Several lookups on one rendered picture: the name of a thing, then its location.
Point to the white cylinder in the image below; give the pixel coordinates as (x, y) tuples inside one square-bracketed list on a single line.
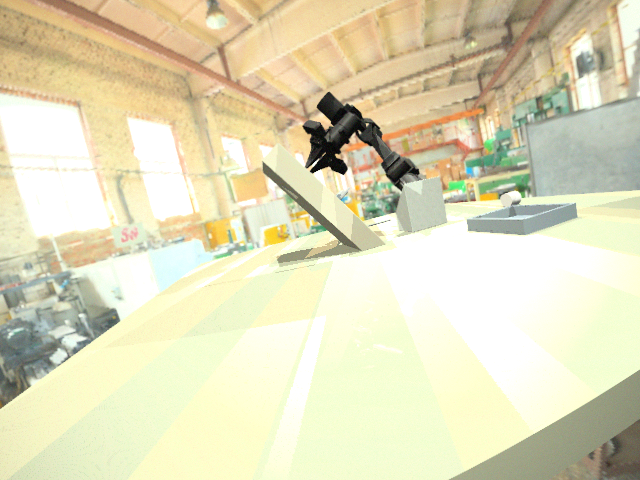
[(510, 199)]

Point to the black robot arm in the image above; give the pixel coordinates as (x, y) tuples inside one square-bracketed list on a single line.
[(399, 170)]

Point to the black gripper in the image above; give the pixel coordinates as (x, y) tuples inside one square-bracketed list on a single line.
[(330, 144)]

